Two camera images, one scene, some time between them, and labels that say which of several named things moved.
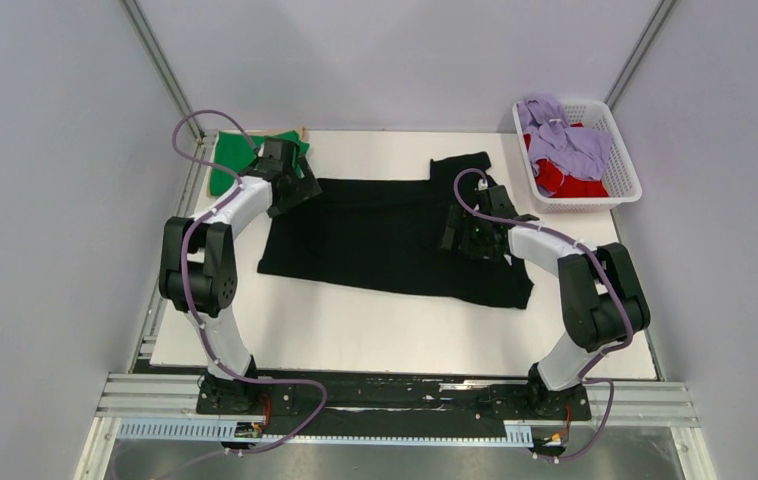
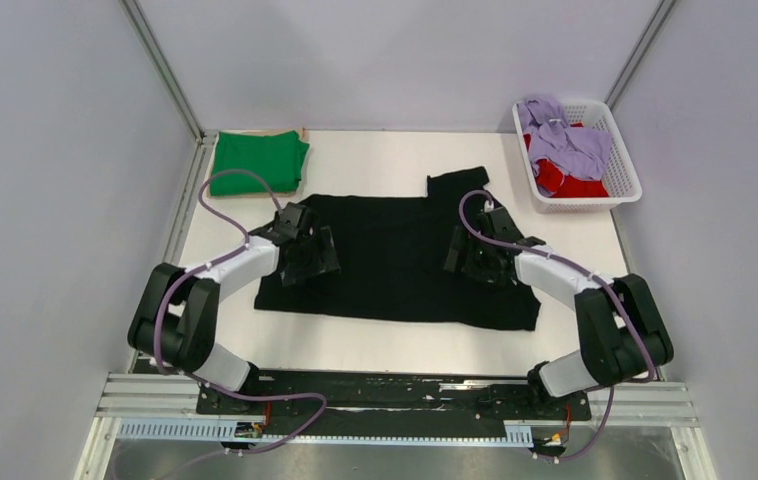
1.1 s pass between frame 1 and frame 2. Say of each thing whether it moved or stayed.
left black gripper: moved
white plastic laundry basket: stayed
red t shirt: stayed
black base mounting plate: stayed
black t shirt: moved
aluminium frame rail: stayed
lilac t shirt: stayed
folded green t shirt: stayed
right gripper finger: moved
